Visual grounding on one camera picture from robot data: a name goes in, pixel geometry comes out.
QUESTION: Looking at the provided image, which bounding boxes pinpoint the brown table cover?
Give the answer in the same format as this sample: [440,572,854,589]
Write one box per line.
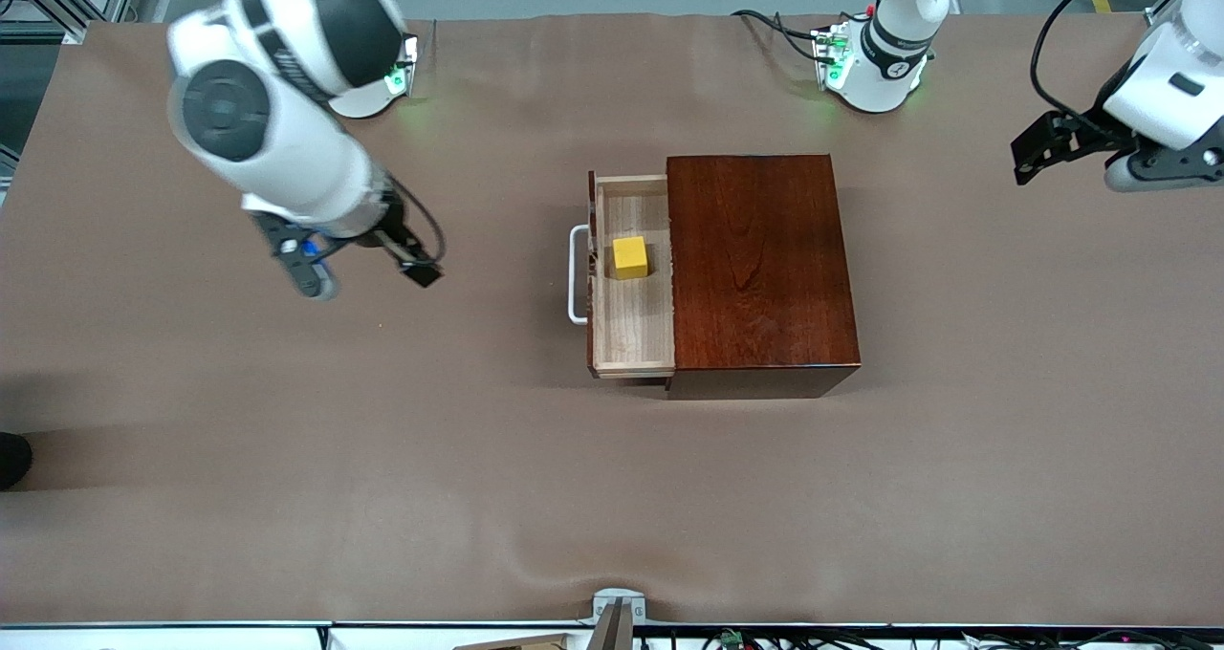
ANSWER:
[0,14,1224,628]

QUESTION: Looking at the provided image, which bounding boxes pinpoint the wooden drawer with white handle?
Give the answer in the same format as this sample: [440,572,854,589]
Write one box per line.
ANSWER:
[569,170,678,380]

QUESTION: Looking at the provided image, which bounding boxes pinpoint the grey metal bracket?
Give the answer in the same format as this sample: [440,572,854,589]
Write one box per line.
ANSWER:
[591,588,647,650]

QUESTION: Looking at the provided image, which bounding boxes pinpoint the dark brown wooden cabinet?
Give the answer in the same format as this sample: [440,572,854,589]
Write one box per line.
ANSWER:
[667,154,862,401]

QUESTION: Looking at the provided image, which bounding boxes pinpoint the black round object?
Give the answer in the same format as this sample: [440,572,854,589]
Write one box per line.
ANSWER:
[0,432,33,491]

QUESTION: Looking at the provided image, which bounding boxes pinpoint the yellow block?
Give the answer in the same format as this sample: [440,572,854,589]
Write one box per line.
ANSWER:
[612,236,650,281]

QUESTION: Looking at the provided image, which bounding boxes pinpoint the black base cable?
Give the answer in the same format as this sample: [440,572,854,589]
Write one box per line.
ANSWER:
[732,5,866,64]

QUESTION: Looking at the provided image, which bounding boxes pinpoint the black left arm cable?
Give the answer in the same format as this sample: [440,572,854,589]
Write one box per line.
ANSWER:
[1029,0,1144,135]

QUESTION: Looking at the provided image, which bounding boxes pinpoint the brown cardboard piece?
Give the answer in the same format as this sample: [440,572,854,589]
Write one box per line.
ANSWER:
[451,633,575,650]

